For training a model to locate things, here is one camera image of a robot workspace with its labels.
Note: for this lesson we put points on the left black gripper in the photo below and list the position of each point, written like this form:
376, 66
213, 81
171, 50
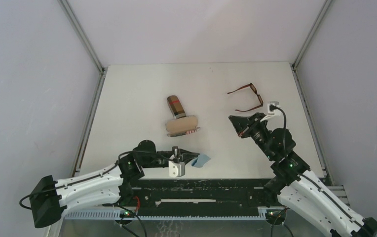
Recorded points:
176, 155

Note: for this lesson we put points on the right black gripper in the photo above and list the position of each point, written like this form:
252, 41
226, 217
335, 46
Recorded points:
249, 126

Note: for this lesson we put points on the flag print glasses case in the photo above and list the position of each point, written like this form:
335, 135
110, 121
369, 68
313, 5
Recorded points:
182, 126

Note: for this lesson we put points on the brown striped glasses case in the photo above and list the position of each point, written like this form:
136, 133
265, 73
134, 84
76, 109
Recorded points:
176, 107

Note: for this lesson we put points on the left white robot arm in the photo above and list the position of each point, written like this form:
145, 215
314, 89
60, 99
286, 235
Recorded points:
52, 200

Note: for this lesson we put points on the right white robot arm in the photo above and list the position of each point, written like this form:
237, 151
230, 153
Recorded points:
296, 187

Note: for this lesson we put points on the brown tortoise sunglasses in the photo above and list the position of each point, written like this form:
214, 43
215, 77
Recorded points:
249, 98

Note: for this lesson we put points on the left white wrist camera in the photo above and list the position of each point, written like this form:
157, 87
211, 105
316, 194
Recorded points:
176, 165

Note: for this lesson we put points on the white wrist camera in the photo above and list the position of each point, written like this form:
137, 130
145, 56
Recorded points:
272, 110
176, 165

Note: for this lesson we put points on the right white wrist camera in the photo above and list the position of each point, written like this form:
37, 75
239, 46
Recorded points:
272, 110

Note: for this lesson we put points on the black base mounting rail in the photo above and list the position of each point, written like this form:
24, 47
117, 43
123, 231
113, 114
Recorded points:
200, 198

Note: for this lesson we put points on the right aluminium frame post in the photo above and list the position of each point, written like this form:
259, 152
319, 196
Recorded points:
295, 66

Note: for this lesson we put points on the aluminium frame post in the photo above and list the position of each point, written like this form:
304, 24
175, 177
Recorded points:
295, 66
88, 47

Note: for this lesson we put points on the left aluminium frame post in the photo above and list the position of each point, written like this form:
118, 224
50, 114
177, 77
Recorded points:
88, 47

